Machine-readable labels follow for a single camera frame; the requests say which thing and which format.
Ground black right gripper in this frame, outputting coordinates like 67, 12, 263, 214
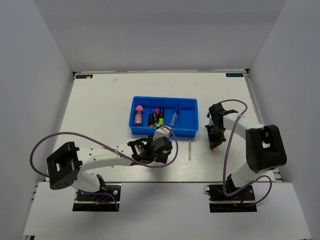
205, 123, 227, 149

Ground slim orange highlighter pen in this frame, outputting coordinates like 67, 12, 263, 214
211, 149, 216, 161

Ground black highlighter orange cap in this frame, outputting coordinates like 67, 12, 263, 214
148, 114, 154, 127

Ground black highlighter yellow cap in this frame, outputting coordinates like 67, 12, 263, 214
158, 108, 165, 125

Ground slim yellow highlighter pen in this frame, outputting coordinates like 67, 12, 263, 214
188, 139, 192, 161

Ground clear spray bottle blue cap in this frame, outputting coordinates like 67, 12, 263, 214
169, 107, 180, 128

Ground black highlighter pink cap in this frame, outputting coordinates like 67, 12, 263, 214
154, 108, 160, 120

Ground pink-capped clear marker jar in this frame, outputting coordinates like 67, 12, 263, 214
134, 105, 144, 126

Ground black highlighter green cap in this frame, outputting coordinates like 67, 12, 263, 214
153, 112, 159, 127

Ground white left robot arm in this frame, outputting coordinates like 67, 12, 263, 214
46, 136, 173, 200

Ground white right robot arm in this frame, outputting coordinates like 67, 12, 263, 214
205, 102, 287, 200

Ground blue plastic divided bin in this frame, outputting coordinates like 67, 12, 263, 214
128, 96, 199, 138

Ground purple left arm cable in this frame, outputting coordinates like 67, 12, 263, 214
29, 126, 179, 211

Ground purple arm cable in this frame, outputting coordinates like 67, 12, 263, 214
207, 99, 273, 206
29, 126, 179, 211

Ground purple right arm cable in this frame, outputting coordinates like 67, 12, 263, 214
207, 99, 273, 206

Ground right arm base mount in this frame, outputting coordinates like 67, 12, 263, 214
204, 184, 257, 213

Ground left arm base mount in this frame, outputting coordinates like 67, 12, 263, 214
72, 183, 122, 212

